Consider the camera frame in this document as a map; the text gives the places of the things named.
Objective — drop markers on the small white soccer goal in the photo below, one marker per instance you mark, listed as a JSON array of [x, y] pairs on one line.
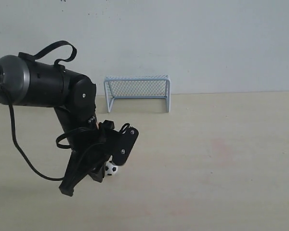
[[137, 87]]

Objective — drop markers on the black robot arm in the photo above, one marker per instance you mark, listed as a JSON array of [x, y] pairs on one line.
[[26, 82]]

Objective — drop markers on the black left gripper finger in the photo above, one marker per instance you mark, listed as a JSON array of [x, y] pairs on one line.
[[97, 171]]

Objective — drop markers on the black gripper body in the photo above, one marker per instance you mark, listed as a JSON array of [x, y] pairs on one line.
[[97, 143]]

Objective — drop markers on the small black white soccer ball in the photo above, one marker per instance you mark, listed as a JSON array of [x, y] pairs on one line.
[[110, 168]]

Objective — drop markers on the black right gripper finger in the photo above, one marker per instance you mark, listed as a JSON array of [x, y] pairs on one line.
[[124, 142]]

